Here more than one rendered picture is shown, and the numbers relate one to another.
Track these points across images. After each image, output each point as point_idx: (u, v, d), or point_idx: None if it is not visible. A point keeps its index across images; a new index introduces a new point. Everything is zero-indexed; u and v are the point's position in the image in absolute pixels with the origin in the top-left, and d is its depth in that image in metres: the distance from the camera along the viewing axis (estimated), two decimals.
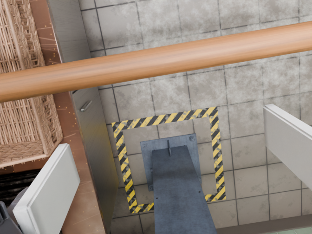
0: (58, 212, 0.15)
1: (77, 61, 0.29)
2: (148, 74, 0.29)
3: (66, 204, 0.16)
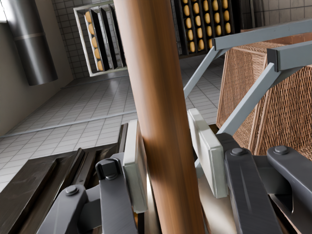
0: (144, 175, 0.17)
1: None
2: None
3: (146, 170, 0.18)
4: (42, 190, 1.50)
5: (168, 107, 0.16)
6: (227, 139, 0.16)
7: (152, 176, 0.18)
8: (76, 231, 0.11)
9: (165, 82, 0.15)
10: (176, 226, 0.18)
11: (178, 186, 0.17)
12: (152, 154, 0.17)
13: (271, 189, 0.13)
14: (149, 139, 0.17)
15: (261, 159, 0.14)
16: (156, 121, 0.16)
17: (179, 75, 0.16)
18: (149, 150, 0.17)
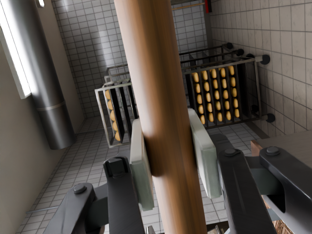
0: (150, 173, 0.17)
1: None
2: None
3: (150, 169, 0.18)
4: None
5: (169, 107, 0.16)
6: (221, 139, 0.16)
7: (154, 175, 0.18)
8: (84, 229, 0.11)
9: (166, 82, 0.15)
10: (178, 225, 0.18)
11: (180, 185, 0.17)
12: (153, 153, 0.17)
13: (263, 190, 0.13)
14: (151, 138, 0.17)
15: (253, 159, 0.14)
16: (157, 121, 0.16)
17: (180, 75, 0.16)
18: (151, 150, 0.17)
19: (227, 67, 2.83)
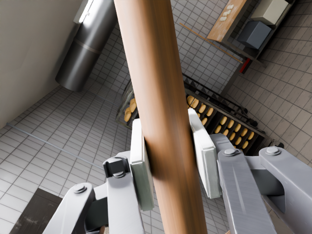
0: (150, 173, 0.17)
1: None
2: None
3: (150, 169, 0.18)
4: None
5: (169, 107, 0.16)
6: (221, 139, 0.16)
7: (154, 175, 0.18)
8: (84, 229, 0.11)
9: (166, 82, 0.15)
10: (178, 225, 0.18)
11: (180, 186, 0.17)
12: (153, 154, 0.17)
13: (263, 190, 0.13)
14: (151, 139, 0.17)
15: (253, 159, 0.14)
16: (158, 121, 0.16)
17: (180, 75, 0.16)
18: (151, 150, 0.17)
19: (251, 131, 3.07)
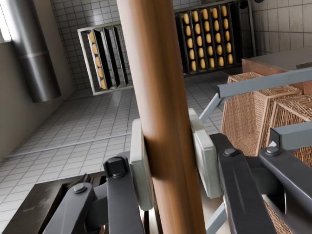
0: (150, 173, 0.17)
1: None
2: None
3: (150, 169, 0.18)
4: (49, 219, 1.55)
5: (170, 105, 0.16)
6: (221, 139, 0.16)
7: (154, 174, 0.18)
8: (84, 229, 0.11)
9: (167, 80, 0.15)
10: (178, 224, 0.18)
11: (180, 185, 0.17)
12: (153, 152, 0.17)
13: (263, 189, 0.13)
14: (151, 136, 0.17)
15: (253, 159, 0.14)
16: (158, 119, 0.16)
17: (181, 74, 0.16)
18: (151, 148, 0.17)
19: (219, 6, 2.65)
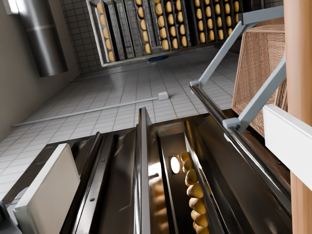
0: (58, 212, 0.15)
1: None
2: None
3: (66, 204, 0.16)
4: None
5: None
6: None
7: None
8: None
9: None
10: None
11: None
12: (301, 114, 0.23)
13: None
14: (302, 102, 0.23)
15: None
16: (311, 89, 0.22)
17: None
18: (299, 112, 0.23)
19: None
